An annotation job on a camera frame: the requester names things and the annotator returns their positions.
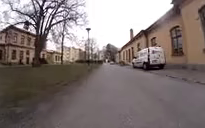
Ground low dark hedge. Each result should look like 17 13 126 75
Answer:
74 59 104 65

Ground distant dark trees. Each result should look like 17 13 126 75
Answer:
103 43 119 63

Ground pale distant buildings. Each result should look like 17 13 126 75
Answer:
61 45 88 64

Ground thin bare tree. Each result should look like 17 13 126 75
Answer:
51 19 78 65

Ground grey asphalt road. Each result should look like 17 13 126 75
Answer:
9 62 205 128

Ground white van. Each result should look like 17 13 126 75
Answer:
131 46 167 71

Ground large bare tree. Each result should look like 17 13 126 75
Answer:
0 0 88 68

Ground wide grass verge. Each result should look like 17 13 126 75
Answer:
0 63 103 114

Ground grey pavement with kerb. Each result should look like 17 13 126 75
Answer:
146 66 205 88

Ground old beige building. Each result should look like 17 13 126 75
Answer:
0 23 63 66

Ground long yellow building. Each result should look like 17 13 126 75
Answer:
116 0 205 72

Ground lamp post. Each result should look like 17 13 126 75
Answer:
85 27 92 66

